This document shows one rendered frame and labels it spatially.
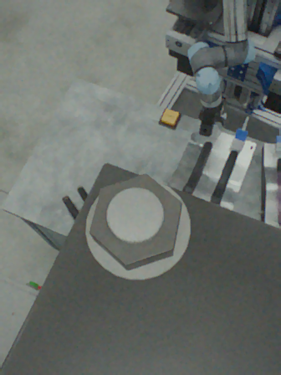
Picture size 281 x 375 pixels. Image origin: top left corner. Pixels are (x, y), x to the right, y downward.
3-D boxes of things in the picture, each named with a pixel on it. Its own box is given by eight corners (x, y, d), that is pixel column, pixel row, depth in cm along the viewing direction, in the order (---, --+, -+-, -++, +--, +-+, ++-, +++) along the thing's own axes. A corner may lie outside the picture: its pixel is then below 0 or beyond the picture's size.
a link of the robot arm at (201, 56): (216, 50, 152) (224, 76, 148) (186, 57, 152) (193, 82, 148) (219, 36, 145) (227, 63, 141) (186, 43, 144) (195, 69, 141)
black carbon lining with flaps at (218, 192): (204, 141, 176) (206, 130, 167) (241, 155, 173) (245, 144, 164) (172, 216, 165) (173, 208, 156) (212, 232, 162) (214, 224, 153)
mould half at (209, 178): (195, 133, 186) (196, 117, 173) (252, 153, 181) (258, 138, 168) (150, 236, 170) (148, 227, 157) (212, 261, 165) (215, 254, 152)
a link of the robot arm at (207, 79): (215, 61, 139) (222, 83, 136) (217, 79, 149) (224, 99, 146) (191, 69, 140) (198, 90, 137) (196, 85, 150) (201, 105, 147)
